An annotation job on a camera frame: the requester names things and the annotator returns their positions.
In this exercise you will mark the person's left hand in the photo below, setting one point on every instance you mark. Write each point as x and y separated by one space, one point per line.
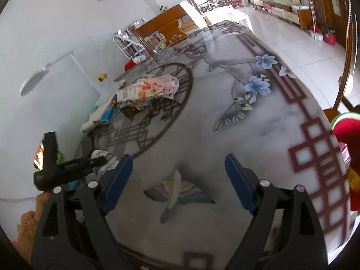
26 222

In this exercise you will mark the yellow toy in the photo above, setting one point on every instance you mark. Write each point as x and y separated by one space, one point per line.
101 77

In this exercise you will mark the wooden chair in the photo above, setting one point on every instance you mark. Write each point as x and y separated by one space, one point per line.
348 50

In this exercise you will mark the wooden bench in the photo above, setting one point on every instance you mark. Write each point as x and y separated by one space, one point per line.
166 24

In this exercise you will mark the white green printed bag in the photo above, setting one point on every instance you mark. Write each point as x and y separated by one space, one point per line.
128 92

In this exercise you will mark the silver foil wrapper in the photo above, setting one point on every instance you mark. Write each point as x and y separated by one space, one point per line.
108 160

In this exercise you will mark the red bag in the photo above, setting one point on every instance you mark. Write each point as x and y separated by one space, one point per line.
329 38

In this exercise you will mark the red bin with green rim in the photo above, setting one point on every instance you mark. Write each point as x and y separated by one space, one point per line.
347 137

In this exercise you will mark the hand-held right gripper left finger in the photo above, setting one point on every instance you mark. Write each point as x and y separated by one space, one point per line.
118 182

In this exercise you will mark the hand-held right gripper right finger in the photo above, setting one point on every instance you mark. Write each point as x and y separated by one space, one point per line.
239 182

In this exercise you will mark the small red floor object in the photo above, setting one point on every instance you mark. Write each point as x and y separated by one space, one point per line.
129 65

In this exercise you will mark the wooden low cabinet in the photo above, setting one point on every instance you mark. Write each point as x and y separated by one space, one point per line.
281 8

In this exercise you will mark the white shelf rack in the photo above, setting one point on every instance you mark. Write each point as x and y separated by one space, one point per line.
126 42

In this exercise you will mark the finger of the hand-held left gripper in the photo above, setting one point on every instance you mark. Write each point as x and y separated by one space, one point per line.
90 162

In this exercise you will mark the orange pink snack bag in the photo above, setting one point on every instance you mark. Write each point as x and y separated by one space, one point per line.
156 85

